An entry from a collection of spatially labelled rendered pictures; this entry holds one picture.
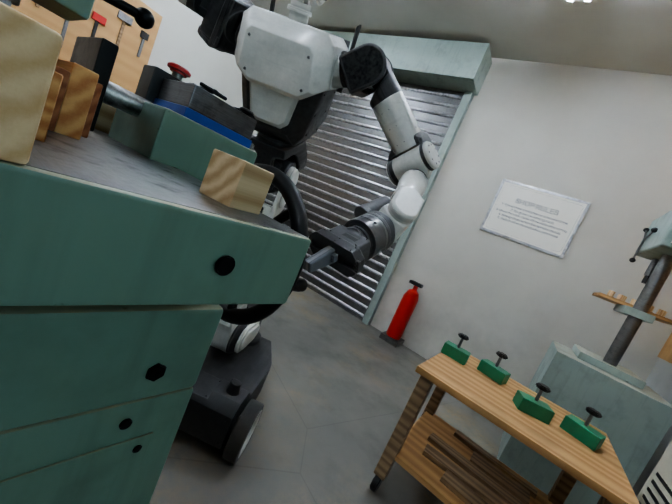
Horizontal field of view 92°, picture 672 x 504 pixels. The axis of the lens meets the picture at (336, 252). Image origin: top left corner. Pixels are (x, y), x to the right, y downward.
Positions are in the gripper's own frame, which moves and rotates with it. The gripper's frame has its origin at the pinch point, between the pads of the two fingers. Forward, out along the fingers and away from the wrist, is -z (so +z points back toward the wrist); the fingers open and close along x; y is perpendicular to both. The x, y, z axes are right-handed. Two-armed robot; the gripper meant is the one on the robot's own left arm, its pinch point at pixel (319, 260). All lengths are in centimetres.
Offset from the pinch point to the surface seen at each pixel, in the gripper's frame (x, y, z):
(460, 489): -41, -94, 39
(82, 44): 16.1, 29.9, -23.1
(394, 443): -16, -89, 32
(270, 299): -16.3, 15.8, -23.1
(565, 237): -25, -76, 249
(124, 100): 13.1, 24.8, -21.2
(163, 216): -15.8, 24.9, -29.4
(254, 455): 18, -95, -5
